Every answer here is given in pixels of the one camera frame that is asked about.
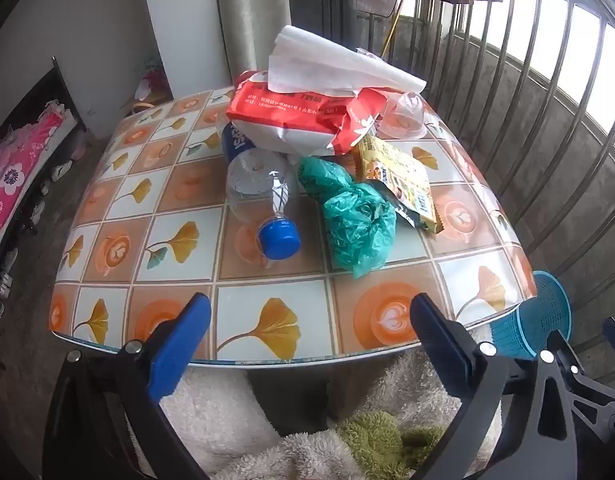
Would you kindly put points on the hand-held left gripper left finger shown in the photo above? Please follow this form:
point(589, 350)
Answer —
point(182, 345)

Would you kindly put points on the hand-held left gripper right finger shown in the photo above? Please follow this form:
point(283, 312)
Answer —
point(437, 342)

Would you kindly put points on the blue plastic basket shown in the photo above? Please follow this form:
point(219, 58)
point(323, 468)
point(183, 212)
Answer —
point(527, 325)

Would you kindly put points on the green plastic bag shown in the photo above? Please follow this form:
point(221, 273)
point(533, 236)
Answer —
point(357, 230)

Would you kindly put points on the yellow snack packet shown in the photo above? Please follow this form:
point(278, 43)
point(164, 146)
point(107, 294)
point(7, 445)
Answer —
point(402, 185)

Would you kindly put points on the clear bottle blue label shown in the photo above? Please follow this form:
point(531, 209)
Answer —
point(252, 180)

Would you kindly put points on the red white plastic bag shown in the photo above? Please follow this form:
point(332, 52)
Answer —
point(287, 120)

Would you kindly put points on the white paper towel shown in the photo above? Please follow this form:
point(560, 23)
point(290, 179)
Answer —
point(332, 60)

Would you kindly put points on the patterned tablecloth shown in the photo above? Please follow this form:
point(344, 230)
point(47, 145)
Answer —
point(187, 240)

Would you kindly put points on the scattered pale shoes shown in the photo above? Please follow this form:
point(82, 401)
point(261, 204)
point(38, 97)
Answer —
point(59, 170)

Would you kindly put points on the clear plastic bowl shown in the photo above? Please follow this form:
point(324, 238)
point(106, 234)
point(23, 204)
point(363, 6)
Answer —
point(405, 115)

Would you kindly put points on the pink flowered blanket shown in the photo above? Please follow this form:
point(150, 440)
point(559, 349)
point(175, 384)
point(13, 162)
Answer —
point(12, 180)

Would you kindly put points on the bunch of flowers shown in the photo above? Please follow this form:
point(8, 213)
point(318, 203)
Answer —
point(152, 82)

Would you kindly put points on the dark bed headboard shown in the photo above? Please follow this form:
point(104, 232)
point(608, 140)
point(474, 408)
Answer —
point(42, 95)

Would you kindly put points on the yellow stick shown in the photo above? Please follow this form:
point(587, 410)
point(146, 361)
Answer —
point(393, 22)

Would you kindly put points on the grey curtain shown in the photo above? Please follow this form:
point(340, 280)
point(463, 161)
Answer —
point(252, 20)

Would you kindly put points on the dark cabinet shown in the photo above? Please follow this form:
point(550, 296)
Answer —
point(322, 5)

